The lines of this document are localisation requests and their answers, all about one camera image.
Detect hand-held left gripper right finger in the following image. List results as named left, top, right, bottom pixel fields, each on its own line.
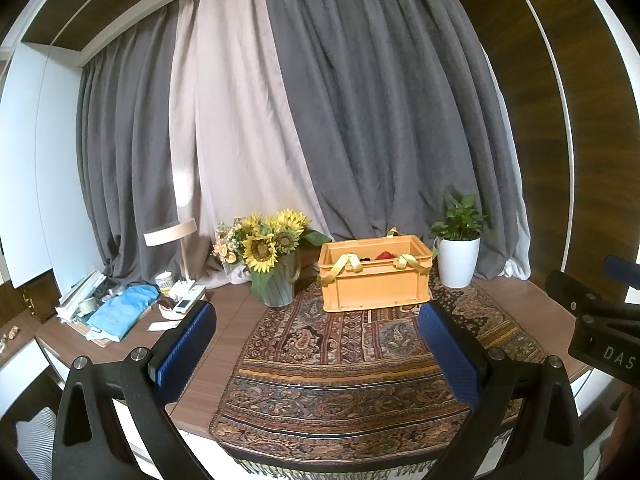
left=417, top=301, right=586, bottom=480

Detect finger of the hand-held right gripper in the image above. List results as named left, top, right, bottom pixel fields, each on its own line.
left=544, top=270, right=618, bottom=317
left=602, top=255, right=640, bottom=292

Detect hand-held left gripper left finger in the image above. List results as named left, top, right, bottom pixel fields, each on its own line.
left=52, top=300, right=217, bottom=480

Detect orange crate with yellow handles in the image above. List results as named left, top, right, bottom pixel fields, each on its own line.
left=318, top=227, right=435, bottom=313

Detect person's right forearm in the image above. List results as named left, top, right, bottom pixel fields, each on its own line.
left=597, top=385, right=640, bottom=480

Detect white tray with remote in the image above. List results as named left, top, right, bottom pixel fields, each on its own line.
left=159, top=296, right=202, bottom=320

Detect white power strip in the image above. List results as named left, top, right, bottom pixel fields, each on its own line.
left=167, top=280, right=207, bottom=302

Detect blue cloth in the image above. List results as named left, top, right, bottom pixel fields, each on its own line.
left=86, top=284, right=162, bottom=343

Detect white plant pot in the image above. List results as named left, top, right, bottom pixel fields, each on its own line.
left=434, top=236, right=481, bottom=289

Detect wooden board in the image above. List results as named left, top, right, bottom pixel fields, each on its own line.
left=67, top=319, right=110, bottom=350

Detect patterned paisley cloth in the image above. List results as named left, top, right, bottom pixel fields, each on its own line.
left=209, top=272, right=548, bottom=476

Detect grey ribbed flower pot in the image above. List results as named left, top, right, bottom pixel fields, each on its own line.
left=260, top=252, right=299, bottom=307

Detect desk lamp with round head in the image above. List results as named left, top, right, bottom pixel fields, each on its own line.
left=144, top=219, right=198, bottom=281

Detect stack of books and papers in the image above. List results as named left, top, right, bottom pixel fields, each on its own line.
left=55, top=269, right=108, bottom=322

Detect sunflower bouquet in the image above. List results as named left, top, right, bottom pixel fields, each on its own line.
left=212, top=209, right=331, bottom=298

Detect green leafy plant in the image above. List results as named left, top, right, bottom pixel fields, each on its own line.
left=429, top=194, right=493, bottom=242

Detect striped fabric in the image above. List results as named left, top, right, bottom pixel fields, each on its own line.
left=15, top=406, right=58, bottom=480

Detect wooden cabinet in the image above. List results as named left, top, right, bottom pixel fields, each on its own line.
left=0, top=267, right=57, bottom=328

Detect dark grey curtain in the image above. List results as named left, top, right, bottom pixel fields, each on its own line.
left=260, top=0, right=532, bottom=281
left=75, top=10, right=201, bottom=281

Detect beige curtain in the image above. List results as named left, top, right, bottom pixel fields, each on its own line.
left=170, top=0, right=331, bottom=286

